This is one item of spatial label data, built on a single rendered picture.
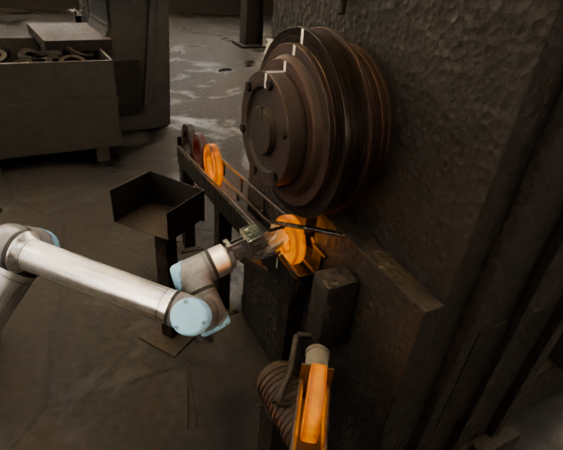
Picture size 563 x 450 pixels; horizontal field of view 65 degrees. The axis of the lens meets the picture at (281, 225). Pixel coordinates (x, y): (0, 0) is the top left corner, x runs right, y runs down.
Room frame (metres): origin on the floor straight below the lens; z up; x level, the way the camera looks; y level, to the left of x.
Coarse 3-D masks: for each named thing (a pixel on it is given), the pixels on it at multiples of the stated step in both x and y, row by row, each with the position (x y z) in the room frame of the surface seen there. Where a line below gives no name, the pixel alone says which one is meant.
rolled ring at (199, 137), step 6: (192, 138) 1.94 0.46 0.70; (198, 138) 1.84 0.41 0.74; (204, 138) 1.85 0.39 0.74; (192, 144) 1.94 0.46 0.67; (198, 144) 1.84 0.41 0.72; (204, 144) 1.83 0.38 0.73; (192, 150) 1.94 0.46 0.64; (198, 150) 1.93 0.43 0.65; (198, 156) 1.92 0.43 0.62; (198, 162) 1.89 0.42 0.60; (204, 168) 1.80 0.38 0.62
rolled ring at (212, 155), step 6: (210, 144) 1.73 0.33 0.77; (204, 150) 1.78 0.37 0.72; (210, 150) 1.70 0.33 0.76; (216, 150) 1.69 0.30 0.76; (204, 156) 1.78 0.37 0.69; (210, 156) 1.77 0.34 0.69; (216, 156) 1.66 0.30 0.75; (204, 162) 1.78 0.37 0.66; (210, 162) 1.77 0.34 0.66; (216, 162) 1.65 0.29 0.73; (222, 162) 1.66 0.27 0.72; (210, 168) 1.76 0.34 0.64; (216, 168) 1.64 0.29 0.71; (222, 168) 1.65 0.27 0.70; (210, 174) 1.74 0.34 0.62; (216, 174) 1.63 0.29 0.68; (222, 174) 1.64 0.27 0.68; (216, 180) 1.64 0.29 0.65; (222, 180) 1.65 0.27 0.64
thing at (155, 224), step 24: (120, 192) 1.38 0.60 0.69; (144, 192) 1.49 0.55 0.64; (168, 192) 1.49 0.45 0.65; (192, 192) 1.43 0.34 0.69; (120, 216) 1.37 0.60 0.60; (144, 216) 1.39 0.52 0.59; (168, 216) 1.24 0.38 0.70; (192, 216) 1.35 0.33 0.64; (168, 240) 1.23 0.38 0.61; (168, 264) 1.33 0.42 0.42; (144, 336) 1.33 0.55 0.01; (168, 336) 1.34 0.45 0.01
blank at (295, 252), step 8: (280, 216) 1.15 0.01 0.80; (288, 216) 1.12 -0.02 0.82; (288, 232) 1.09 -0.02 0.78; (296, 232) 1.07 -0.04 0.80; (296, 240) 1.05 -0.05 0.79; (304, 240) 1.06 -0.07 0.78; (288, 248) 1.11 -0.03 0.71; (296, 248) 1.04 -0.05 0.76; (304, 248) 1.05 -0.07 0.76; (288, 256) 1.08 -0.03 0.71; (296, 256) 1.04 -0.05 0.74; (304, 256) 1.05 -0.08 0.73
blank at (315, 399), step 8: (312, 368) 0.61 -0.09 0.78; (320, 368) 0.61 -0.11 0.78; (312, 376) 0.58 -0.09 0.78; (320, 376) 0.58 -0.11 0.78; (312, 384) 0.56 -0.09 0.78; (320, 384) 0.57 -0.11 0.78; (312, 392) 0.55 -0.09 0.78; (320, 392) 0.55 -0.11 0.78; (312, 400) 0.54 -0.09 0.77; (320, 400) 0.54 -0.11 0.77; (304, 408) 0.60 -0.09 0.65; (312, 408) 0.53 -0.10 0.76; (320, 408) 0.53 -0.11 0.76; (304, 416) 0.53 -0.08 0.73; (312, 416) 0.52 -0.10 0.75; (320, 416) 0.52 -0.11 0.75; (304, 424) 0.51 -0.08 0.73; (312, 424) 0.51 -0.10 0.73; (320, 424) 0.51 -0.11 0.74; (304, 432) 0.50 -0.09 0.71; (312, 432) 0.50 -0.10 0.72; (304, 440) 0.51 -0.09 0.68; (312, 440) 0.50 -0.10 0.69
